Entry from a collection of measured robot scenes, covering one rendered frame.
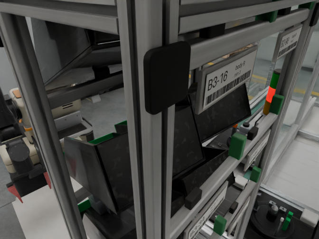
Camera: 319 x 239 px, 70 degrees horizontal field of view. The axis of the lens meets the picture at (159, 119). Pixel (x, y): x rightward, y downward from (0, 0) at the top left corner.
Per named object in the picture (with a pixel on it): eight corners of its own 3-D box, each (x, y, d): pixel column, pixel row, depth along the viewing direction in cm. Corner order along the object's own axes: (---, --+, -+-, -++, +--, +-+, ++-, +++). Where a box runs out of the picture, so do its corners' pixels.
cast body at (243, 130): (235, 135, 110) (238, 123, 107) (239, 131, 113) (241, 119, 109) (252, 142, 105) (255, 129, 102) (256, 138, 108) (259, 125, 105)
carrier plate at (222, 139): (206, 150, 113) (207, 146, 112) (229, 129, 128) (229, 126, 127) (255, 172, 99) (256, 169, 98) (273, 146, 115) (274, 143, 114)
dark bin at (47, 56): (35, 93, 37) (18, 47, 36) (107, 75, 44) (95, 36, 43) (91, 50, 14) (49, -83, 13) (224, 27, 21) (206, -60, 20)
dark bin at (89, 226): (73, 217, 54) (62, 189, 52) (122, 190, 61) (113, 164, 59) (128, 291, 31) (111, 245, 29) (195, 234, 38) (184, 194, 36)
